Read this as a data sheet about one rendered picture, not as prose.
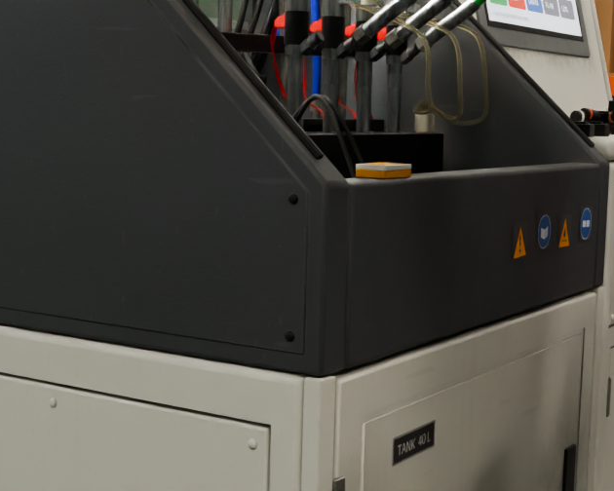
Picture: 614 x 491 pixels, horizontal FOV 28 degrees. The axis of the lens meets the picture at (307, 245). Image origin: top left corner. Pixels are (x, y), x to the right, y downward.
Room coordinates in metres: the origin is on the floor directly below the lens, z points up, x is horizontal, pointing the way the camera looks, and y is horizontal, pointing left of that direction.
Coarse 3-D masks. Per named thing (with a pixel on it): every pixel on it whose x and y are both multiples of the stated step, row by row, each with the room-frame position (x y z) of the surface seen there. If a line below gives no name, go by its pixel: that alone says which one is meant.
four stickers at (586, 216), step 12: (540, 216) 1.37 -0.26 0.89; (564, 216) 1.43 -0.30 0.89; (588, 216) 1.50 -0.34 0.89; (516, 228) 1.31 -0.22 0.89; (540, 228) 1.37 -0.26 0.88; (564, 228) 1.43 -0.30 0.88; (588, 228) 1.50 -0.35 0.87; (516, 240) 1.31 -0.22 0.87; (540, 240) 1.37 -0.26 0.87; (564, 240) 1.43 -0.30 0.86; (516, 252) 1.31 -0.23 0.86
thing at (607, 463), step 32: (544, 64) 2.02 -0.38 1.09; (576, 64) 2.15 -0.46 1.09; (576, 96) 2.12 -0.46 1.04; (608, 96) 2.27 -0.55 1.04; (608, 192) 1.57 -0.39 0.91; (608, 224) 1.57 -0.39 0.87; (608, 256) 1.58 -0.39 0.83; (608, 288) 1.58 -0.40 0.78; (608, 320) 1.59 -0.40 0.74; (608, 352) 1.59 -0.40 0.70; (608, 384) 1.60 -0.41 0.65; (608, 416) 1.61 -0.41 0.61; (608, 448) 1.62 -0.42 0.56; (608, 480) 1.62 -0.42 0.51
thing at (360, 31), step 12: (228, 0) 1.56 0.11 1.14; (396, 0) 1.43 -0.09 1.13; (408, 0) 1.42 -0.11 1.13; (228, 12) 1.56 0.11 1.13; (384, 12) 1.43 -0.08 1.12; (396, 12) 1.43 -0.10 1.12; (228, 24) 1.56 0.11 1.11; (372, 24) 1.44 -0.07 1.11; (384, 24) 1.44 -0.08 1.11; (360, 36) 1.45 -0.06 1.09
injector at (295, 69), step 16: (288, 0) 1.40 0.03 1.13; (304, 0) 1.40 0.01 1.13; (288, 16) 1.40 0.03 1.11; (304, 16) 1.40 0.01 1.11; (288, 32) 1.40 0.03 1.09; (304, 32) 1.40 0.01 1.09; (320, 32) 1.40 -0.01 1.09; (288, 48) 1.40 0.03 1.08; (304, 48) 1.40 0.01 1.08; (288, 64) 1.41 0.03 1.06; (288, 80) 1.41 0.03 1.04; (288, 96) 1.41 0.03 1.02; (288, 112) 1.40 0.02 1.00
